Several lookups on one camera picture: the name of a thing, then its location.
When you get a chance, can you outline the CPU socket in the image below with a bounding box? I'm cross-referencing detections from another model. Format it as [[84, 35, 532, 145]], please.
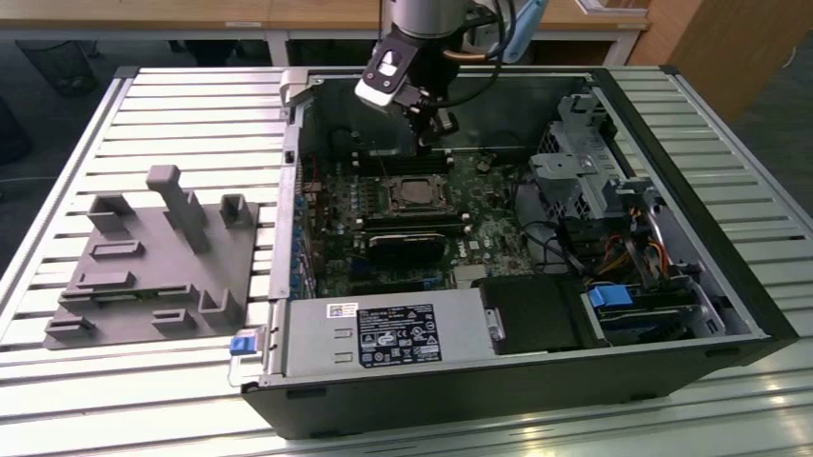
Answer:
[[380, 174, 456, 213]]

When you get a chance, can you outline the silver metal drive cage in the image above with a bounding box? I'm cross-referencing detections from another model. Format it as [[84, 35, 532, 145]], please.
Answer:
[[526, 92, 666, 220]]

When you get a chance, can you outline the green motherboard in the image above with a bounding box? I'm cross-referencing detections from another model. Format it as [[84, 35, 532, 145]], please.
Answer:
[[297, 154, 540, 299]]

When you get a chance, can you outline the wooden desk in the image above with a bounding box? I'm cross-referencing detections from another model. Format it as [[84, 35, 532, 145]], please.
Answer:
[[0, 0, 652, 67]]

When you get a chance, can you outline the small silver heat sink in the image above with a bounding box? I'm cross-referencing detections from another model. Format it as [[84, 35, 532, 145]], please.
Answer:
[[452, 264, 487, 289]]

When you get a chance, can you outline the wooden cabinet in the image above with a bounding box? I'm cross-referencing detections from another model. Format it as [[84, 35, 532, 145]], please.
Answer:
[[627, 0, 813, 123]]

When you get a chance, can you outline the black plastic air shroud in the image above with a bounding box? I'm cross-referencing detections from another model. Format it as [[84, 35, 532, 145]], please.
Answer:
[[475, 274, 611, 356]]

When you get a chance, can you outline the blue disk carrier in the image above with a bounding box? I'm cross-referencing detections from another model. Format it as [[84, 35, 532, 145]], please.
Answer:
[[587, 284, 635, 311]]

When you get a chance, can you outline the black power supply label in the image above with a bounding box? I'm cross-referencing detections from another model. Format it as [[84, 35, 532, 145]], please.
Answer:
[[355, 304, 440, 368]]

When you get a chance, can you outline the black mesh waste bin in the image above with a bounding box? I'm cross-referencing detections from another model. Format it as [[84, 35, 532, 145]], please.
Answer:
[[14, 40, 100, 97]]

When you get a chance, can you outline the grey power supply unit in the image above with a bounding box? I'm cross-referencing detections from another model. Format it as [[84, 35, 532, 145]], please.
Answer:
[[277, 288, 507, 377]]

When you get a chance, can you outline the grey parts rack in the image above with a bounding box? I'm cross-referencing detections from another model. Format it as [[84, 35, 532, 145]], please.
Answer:
[[40, 164, 261, 352]]

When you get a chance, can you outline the black open PC case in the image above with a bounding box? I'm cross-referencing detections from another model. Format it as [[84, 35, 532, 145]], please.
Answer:
[[237, 64, 799, 442]]

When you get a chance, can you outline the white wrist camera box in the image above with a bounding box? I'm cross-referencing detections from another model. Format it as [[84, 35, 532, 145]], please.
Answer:
[[353, 36, 425, 109]]

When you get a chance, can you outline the black camera cable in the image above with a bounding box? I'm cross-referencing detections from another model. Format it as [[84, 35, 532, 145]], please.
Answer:
[[436, 0, 512, 109]]

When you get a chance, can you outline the black power cable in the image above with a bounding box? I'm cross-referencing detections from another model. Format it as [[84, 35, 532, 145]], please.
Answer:
[[519, 219, 587, 276]]

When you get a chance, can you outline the yellow orange wire bundle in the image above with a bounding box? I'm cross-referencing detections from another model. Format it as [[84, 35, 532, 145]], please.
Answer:
[[602, 231, 671, 282]]

